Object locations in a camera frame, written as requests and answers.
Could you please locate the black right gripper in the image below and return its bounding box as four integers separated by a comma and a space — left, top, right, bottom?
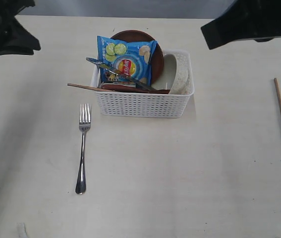
201, 0, 281, 50

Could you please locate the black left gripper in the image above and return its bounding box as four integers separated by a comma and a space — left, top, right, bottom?
0, 0, 41, 56

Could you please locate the silver metal table knife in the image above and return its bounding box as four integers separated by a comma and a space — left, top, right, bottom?
86, 57, 155, 91

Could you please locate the silver metal fork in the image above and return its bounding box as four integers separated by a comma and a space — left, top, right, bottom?
75, 104, 91, 194

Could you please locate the white speckled ceramic bowl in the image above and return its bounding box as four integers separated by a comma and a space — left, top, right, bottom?
151, 50, 192, 95

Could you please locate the brown round plate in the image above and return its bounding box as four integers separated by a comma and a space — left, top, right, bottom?
111, 30, 164, 84

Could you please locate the blue Lays chip bag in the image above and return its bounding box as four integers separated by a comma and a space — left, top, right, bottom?
97, 36, 158, 86

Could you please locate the dark red wooden spoon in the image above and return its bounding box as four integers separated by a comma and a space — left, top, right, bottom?
101, 84, 170, 94

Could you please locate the white perforated plastic basket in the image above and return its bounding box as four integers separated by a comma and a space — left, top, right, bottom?
95, 52, 194, 118

